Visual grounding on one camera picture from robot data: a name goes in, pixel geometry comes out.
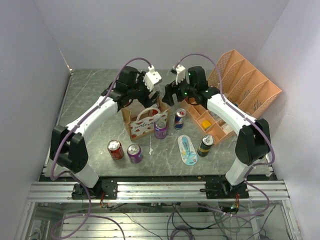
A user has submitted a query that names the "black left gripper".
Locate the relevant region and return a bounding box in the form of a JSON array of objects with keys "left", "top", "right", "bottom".
[{"left": 129, "top": 72, "right": 161, "bottom": 110}]

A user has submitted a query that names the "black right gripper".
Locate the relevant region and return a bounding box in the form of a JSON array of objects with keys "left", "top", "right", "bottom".
[{"left": 162, "top": 73, "right": 197, "bottom": 106}]

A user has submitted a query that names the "blue Red Bull can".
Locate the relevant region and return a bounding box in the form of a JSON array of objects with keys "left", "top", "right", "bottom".
[{"left": 173, "top": 108, "right": 187, "bottom": 130}]

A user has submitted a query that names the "watermelon canvas bag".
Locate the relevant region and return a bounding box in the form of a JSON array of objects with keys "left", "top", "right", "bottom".
[{"left": 121, "top": 100, "right": 170, "bottom": 141}]

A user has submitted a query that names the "red cola can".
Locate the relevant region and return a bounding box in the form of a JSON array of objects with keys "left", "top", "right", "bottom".
[{"left": 107, "top": 140, "right": 125, "bottom": 160}]

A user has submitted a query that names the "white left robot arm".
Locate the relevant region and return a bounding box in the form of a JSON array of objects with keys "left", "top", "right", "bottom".
[{"left": 49, "top": 65, "right": 162, "bottom": 199}]

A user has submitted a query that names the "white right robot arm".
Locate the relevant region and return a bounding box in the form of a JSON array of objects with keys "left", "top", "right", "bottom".
[{"left": 162, "top": 65, "right": 271, "bottom": 198}]

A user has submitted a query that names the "purple Fanta can by bag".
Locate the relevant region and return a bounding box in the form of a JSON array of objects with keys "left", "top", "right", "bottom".
[{"left": 154, "top": 119, "right": 167, "bottom": 140}]

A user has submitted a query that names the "black yellow beverage can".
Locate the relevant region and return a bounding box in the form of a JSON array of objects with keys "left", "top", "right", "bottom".
[{"left": 197, "top": 134, "right": 215, "bottom": 157}]

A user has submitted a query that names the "yellow block in organizer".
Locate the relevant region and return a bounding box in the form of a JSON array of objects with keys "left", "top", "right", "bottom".
[{"left": 201, "top": 120, "right": 212, "bottom": 131}]

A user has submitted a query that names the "purple Fanta can front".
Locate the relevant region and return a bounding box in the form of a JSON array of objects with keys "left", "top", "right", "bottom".
[{"left": 126, "top": 143, "right": 143, "bottom": 164}]

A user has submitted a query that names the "white card in organizer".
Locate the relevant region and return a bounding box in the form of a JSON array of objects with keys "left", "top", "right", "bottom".
[{"left": 221, "top": 123, "right": 233, "bottom": 134}]

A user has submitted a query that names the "blue correction tape package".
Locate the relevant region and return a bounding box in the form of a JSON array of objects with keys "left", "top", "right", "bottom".
[{"left": 177, "top": 135, "right": 198, "bottom": 166}]

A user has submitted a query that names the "orange plastic desk organizer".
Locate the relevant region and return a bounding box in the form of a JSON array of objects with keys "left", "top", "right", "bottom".
[{"left": 180, "top": 49, "right": 282, "bottom": 144}]

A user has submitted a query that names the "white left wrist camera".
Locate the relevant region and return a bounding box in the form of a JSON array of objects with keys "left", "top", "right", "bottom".
[{"left": 143, "top": 65, "right": 162, "bottom": 92}]

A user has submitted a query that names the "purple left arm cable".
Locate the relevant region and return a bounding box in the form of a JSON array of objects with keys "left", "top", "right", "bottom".
[{"left": 49, "top": 57, "right": 153, "bottom": 240}]

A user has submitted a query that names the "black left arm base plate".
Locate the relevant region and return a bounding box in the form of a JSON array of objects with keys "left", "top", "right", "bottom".
[{"left": 71, "top": 178, "right": 118, "bottom": 200}]

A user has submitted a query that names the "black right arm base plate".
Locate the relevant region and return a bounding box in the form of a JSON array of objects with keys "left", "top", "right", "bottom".
[{"left": 199, "top": 180, "right": 249, "bottom": 199}]

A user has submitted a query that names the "aluminium mounting rail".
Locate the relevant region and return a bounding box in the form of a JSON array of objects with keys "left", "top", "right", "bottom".
[{"left": 27, "top": 180, "right": 290, "bottom": 203}]

